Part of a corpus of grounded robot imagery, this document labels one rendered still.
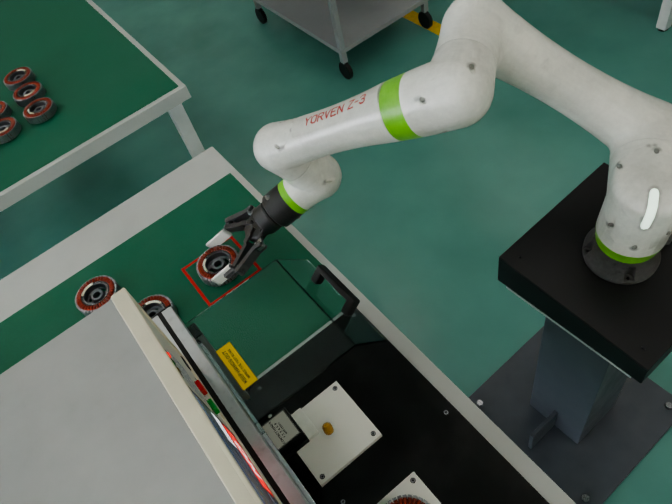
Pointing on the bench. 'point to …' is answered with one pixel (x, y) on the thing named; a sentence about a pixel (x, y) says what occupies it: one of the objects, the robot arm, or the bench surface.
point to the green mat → (150, 268)
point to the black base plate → (408, 437)
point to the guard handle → (336, 288)
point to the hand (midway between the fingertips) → (217, 260)
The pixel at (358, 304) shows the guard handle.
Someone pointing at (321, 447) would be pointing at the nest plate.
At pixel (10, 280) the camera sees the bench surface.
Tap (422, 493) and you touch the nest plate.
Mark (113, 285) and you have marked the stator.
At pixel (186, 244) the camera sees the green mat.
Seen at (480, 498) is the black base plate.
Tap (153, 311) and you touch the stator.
